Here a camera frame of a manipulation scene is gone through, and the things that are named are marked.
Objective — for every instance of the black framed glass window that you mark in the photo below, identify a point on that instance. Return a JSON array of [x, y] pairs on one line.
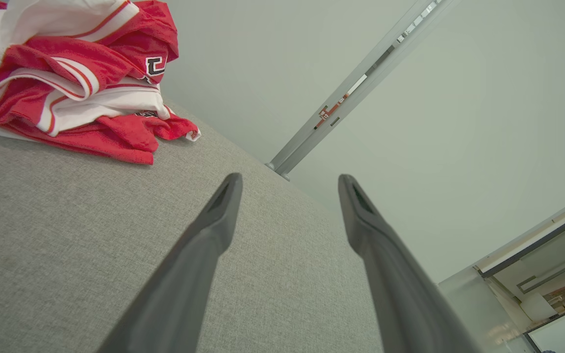
[[537, 245]]

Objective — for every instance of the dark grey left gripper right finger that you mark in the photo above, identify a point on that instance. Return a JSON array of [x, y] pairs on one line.
[[400, 294]]

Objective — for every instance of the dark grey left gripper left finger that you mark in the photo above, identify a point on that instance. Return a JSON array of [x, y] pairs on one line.
[[184, 294]]

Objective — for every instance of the red shorts Bulls 23 print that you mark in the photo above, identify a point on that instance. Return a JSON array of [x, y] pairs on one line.
[[125, 142]]

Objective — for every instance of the grey metal partition post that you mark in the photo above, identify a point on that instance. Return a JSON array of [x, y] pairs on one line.
[[361, 83]]

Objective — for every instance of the red white jersey number 33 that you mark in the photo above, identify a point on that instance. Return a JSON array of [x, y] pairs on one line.
[[115, 49]]

